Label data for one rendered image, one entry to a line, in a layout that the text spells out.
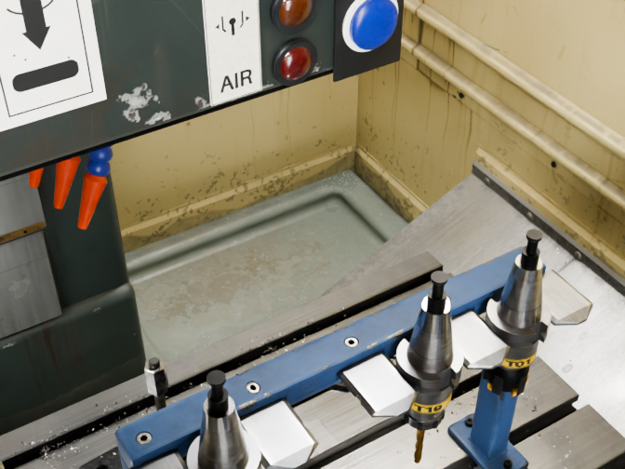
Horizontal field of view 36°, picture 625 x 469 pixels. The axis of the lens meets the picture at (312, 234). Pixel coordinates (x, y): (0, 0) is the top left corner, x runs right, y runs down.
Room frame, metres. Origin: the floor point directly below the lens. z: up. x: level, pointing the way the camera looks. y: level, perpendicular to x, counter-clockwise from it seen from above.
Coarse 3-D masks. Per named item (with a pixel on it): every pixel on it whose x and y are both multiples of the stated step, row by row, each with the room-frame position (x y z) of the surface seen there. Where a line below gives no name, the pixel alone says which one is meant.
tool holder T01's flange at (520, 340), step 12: (492, 300) 0.69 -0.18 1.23; (492, 312) 0.67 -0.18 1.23; (492, 324) 0.65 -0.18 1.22; (504, 324) 0.65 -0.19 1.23; (540, 324) 0.66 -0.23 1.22; (504, 336) 0.64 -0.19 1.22; (516, 336) 0.64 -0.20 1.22; (528, 336) 0.64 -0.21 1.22; (540, 336) 0.65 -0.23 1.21; (516, 348) 0.64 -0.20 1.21; (528, 348) 0.64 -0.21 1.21
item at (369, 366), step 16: (352, 368) 0.60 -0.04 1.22; (368, 368) 0.60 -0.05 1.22; (384, 368) 0.60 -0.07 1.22; (352, 384) 0.58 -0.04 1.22; (368, 384) 0.58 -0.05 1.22; (384, 384) 0.58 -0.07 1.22; (400, 384) 0.58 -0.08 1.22; (368, 400) 0.56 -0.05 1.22; (384, 400) 0.56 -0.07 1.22; (400, 400) 0.56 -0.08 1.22; (384, 416) 0.55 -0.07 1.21
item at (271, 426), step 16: (256, 416) 0.55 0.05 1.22; (272, 416) 0.55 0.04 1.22; (288, 416) 0.55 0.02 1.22; (256, 432) 0.53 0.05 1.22; (272, 432) 0.53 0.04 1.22; (288, 432) 0.53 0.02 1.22; (304, 432) 0.53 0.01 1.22; (272, 448) 0.51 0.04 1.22; (288, 448) 0.51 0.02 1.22; (304, 448) 0.51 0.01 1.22; (272, 464) 0.49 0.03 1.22; (288, 464) 0.49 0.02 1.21; (304, 464) 0.50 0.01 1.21
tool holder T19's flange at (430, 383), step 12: (456, 348) 0.62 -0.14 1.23; (396, 360) 0.61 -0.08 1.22; (456, 360) 0.61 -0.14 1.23; (408, 372) 0.59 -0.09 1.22; (420, 372) 0.59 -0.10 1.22; (444, 372) 0.59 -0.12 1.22; (456, 372) 0.59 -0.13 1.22; (420, 384) 0.58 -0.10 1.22; (432, 384) 0.58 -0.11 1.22; (444, 384) 0.59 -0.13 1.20; (456, 384) 0.59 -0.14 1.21; (420, 396) 0.58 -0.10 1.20; (432, 396) 0.58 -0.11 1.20
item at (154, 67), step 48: (96, 0) 0.39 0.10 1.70; (144, 0) 0.41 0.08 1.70; (192, 0) 0.42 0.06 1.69; (144, 48) 0.40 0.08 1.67; (192, 48) 0.42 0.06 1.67; (144, 96) 0.40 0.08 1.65; (192, 96) 0.42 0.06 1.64; (0, 144) 0.36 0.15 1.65; (48, 144) 0.38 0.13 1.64; (96, 144) 0.39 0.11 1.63
